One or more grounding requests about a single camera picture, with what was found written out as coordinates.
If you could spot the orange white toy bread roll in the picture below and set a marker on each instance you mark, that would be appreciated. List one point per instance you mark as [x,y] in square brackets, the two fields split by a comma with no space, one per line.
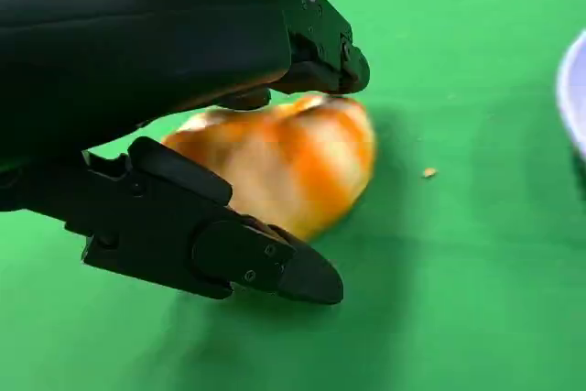
[297,157]

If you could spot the green table cloth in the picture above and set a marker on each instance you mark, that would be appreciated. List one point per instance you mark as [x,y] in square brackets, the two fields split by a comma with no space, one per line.
[458,272]

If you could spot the small orange crumb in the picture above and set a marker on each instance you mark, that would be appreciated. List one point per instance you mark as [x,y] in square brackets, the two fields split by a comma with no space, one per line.
[429,173]

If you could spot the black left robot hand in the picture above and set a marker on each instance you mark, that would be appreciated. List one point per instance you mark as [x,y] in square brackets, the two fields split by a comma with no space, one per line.
[137,34]

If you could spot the lilac plate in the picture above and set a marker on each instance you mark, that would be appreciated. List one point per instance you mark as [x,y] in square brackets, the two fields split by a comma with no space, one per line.
[577,102]

